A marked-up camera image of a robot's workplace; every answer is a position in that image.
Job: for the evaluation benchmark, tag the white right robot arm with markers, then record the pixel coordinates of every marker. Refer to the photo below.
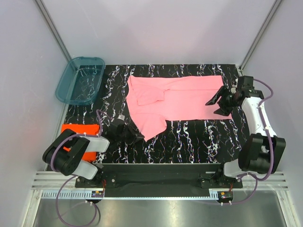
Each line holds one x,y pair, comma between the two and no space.
262,152

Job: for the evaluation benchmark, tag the right aluminium frame post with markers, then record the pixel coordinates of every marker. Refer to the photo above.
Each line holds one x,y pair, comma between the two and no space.
268,19

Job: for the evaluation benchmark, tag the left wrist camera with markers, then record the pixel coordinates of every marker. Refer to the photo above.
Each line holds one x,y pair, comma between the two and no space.
121,117

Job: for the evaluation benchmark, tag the left aluminium frame post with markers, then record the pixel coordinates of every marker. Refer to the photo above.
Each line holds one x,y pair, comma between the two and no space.
51,25

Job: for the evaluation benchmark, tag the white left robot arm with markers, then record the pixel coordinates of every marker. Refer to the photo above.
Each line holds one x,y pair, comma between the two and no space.
65,154

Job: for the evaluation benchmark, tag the pink t shirt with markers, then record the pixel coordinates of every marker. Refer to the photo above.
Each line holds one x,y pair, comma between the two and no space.
154,101

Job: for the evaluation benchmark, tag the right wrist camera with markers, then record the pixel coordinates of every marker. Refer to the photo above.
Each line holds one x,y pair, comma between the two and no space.
245,85

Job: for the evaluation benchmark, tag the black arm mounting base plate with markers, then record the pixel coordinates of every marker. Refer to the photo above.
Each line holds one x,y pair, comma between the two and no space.
175,168

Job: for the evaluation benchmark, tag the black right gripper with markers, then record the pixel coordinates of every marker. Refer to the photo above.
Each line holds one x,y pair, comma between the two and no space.
223,92

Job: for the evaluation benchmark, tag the white slotted cable duct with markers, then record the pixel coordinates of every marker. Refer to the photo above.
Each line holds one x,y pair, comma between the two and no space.
113,194

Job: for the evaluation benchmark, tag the folded orange t shirt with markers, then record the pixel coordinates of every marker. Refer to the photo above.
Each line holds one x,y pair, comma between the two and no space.
90,129

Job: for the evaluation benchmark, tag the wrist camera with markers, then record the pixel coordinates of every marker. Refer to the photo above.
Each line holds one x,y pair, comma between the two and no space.
121,117
245,85

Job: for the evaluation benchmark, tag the teal plastic bin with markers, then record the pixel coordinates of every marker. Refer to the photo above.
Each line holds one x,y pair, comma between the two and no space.
80,81

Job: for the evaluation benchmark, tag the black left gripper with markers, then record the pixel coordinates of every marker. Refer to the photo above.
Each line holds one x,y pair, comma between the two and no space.
135,136

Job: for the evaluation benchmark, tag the aluminium rail crossbar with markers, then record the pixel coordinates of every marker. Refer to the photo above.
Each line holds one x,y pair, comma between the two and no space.
50,180

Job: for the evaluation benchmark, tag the aluminium frame post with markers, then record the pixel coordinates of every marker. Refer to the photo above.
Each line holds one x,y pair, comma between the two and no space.
51,25
268,19

